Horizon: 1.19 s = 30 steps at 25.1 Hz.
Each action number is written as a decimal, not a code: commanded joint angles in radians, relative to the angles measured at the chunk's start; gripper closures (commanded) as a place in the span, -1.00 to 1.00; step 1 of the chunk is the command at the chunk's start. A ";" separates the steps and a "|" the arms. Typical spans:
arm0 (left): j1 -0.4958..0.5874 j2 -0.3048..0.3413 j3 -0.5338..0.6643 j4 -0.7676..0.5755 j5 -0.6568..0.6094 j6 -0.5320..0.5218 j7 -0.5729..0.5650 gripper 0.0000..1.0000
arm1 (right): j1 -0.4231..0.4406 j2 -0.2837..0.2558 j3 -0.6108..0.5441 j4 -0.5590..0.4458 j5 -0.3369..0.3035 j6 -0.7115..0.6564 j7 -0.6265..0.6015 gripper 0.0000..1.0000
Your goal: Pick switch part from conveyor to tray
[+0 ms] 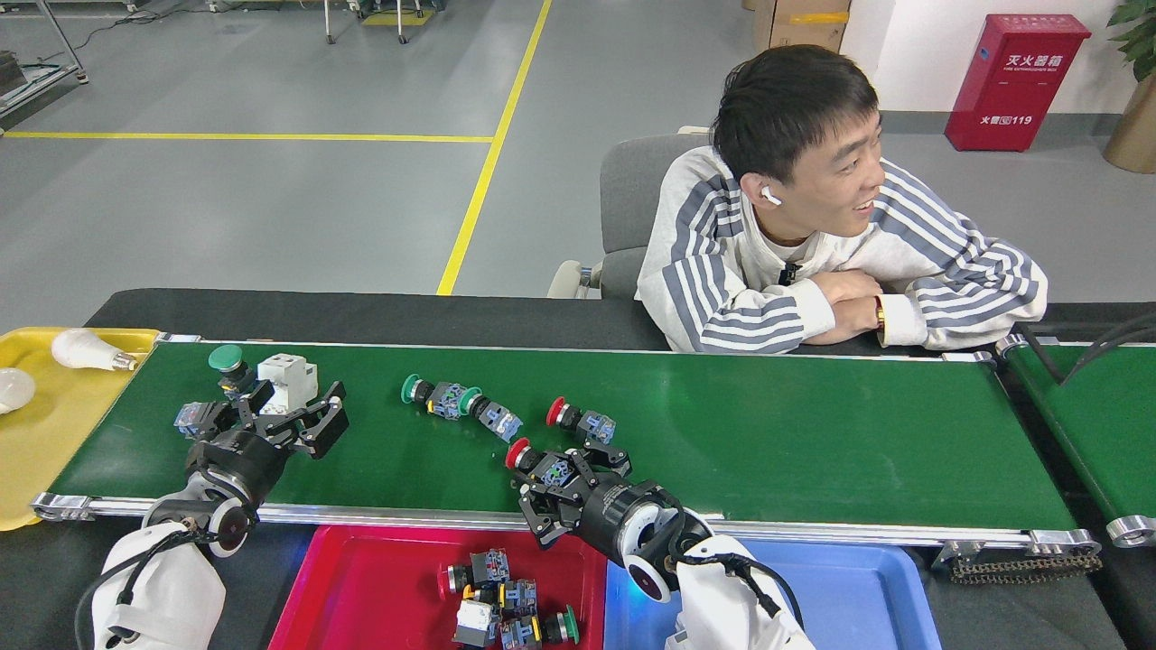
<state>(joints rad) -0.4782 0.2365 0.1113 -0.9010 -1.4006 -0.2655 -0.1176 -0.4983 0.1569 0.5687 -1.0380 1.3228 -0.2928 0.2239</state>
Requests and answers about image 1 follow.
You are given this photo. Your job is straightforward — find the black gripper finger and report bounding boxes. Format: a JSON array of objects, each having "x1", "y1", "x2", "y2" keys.
[
  {"x1": 569, "y1": 440, "x2": 633, "y2": 488},
  {"x1": 194, "y1": 379, "x2": 275, "y2": 441},
  {"x1": 262, "y1": 382, "x2": 350, "y2": 460},
  {"x1": 522, "y1": 478, "x2": 583, "y2": 550}
]

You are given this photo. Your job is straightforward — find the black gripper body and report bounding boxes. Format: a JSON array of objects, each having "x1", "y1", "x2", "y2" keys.
[
  {"x1": 185, "y1": 429, "x2": 290, "y2": 505},
  {"x1": 578, "y1": 478, "x2": 674, "y2": 561}
]

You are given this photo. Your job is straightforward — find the white circuit breaker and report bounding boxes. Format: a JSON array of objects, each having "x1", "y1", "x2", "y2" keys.
[{"x1": 256, "y1": 352, "x2": 320, "y2": 415}]

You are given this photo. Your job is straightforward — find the black push button switch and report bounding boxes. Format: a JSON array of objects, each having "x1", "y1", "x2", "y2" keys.
[{"x1": 437, "y1": 548, "x2": 512, "y2": 602}]

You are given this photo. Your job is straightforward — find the yellow push button switch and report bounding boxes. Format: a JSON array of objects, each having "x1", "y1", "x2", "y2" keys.
[{"x1": 463, "y1": 578, "x2": 539, "y2": 620}]

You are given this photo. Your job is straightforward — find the red plastic tray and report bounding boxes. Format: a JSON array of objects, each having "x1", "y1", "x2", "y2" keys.
[{"x1": 268, "y1": 525, "x2": 608, "y2": 650}]

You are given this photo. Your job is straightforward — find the yellow plastic tray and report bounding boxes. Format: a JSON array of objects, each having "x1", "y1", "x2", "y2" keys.
[{"x1": 0, "y1": 326, "x2": 162, "y2": 532}]

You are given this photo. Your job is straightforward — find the long green belt conveyor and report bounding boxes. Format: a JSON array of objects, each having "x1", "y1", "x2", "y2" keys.
[{"x1": 30, "y1": 334, "x2": 1103, "y2": 561}]

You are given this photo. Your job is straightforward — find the blue plastic tray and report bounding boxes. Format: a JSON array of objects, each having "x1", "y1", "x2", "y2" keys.
[{"x1": 603, "y1": 539, "x2": 942, "y2": 650}]

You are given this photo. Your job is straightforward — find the short green belt conveyor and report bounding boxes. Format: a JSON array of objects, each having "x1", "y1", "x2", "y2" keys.
[{"x1": 995, "y1": 334, "x2": 1156, "y2": 549}]

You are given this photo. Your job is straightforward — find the person's left hand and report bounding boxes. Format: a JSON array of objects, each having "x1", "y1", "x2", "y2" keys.
[{"x1": 799, "y1": 302, "x2": 877, "y2": 346}]

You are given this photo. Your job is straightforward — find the person's right hand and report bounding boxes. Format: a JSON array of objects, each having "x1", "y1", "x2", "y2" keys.
[{"x1": 813, "y1": 269, "x2": 884, "y2": 303}]

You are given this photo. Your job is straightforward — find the white light bulb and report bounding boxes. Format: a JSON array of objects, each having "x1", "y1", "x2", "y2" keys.
[
  {"x1": 0, "y1": 367, "x2": 37, "y2": 416},
  {"x1": 50, "y1": 328, "x2": 138, "y2": 372}
]

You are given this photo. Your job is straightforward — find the person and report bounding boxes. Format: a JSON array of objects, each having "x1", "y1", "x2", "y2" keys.
[{"x1": 635, "y1": 45, "x2": 1049, "y2": 355}]

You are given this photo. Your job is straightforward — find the grey office chair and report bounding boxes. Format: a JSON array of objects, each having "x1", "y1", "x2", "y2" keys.
[{"x1": 546, "y1": 126, "x2": 719, "y2": 301}]

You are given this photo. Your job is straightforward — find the grey metal rack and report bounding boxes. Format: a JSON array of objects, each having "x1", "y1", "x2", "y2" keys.
[{"x1": 0, "y1": 0, "x2": 89, "y2": 132}]

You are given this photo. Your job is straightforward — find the brown cardboard box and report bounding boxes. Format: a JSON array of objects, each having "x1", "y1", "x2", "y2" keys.
[{"x1": 752, "y1": 0, "x2": 852, "y2": 53}]

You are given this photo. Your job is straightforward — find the red fire extinguisher cabinet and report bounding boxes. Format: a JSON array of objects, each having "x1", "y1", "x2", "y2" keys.
[{"x1": 945, "y1": 13, "x2": 1092, "y2": 153}]

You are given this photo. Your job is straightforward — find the bronze plant pot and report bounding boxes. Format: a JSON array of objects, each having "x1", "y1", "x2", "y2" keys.
[{"x1": 1103, "y1": 72, "x2": 1156, "y2": 175}]

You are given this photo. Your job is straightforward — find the green leafy plant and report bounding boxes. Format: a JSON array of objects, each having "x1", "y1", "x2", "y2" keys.
[{"x1": 1106, "y1": 0, "x2": 1156, "y2": 84}]

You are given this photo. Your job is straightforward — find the black drive chain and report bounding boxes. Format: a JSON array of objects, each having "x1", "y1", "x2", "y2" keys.
[{"x1": 948, "y1": 552, "x2": 1103, "y2": 585}]

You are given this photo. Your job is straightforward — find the thin black cable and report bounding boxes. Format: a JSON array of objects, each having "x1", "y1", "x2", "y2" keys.
[{"x1": 1016, "y1": 332, "x2": 1068, "y2": 386}]

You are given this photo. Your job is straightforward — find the thick black hose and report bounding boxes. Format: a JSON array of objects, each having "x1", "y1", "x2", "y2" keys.
[{"x1": 1061, "y1": 312, "x2": 1156, "y2": 386}]

